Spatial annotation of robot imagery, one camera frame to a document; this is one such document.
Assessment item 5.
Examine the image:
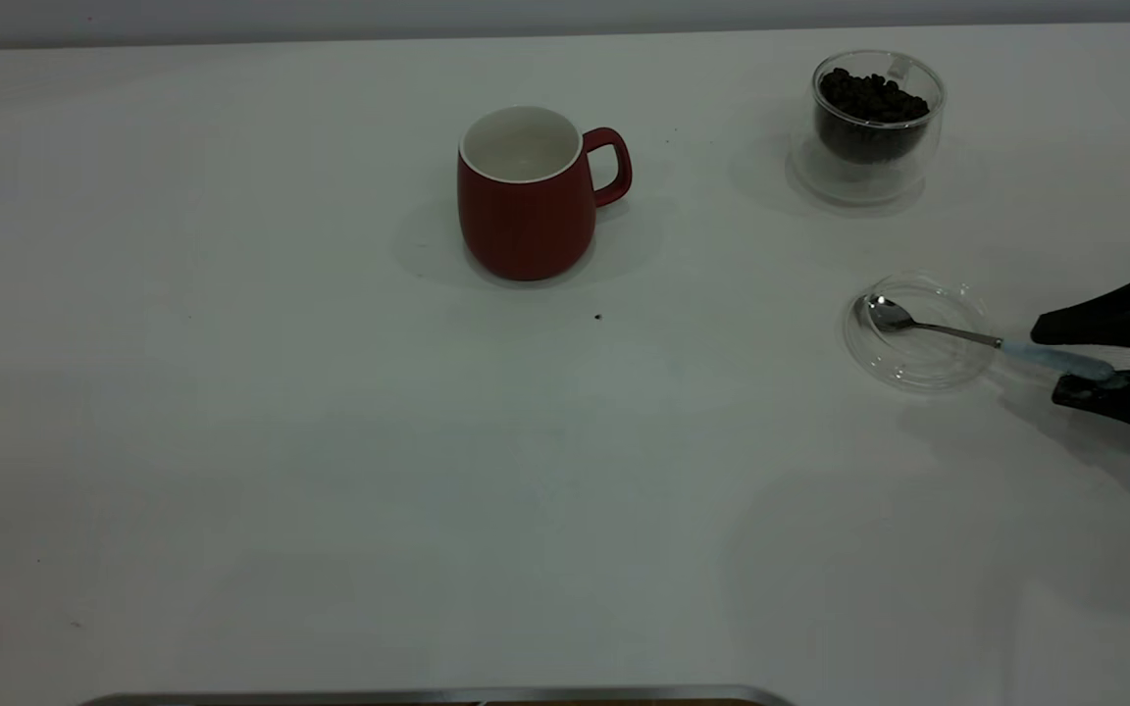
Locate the spoon with pale blue handle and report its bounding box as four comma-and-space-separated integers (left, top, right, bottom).
865, 296, 1120, 385

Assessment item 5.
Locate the red ceramic mug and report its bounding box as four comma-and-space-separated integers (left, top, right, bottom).
456, 106, 634, 283

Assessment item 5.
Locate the coffee beans pile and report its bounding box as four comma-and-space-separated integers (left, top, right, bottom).
815, 67, 931, 165

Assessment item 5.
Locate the clear glass saucer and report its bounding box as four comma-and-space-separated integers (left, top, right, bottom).
842, 275, 996, 395

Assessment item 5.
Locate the silver metal edge strip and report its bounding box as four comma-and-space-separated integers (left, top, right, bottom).
79, 684, 796, 706

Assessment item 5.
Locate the double-wall glass cup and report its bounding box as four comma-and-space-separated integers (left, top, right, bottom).
787, 51, 947, 209

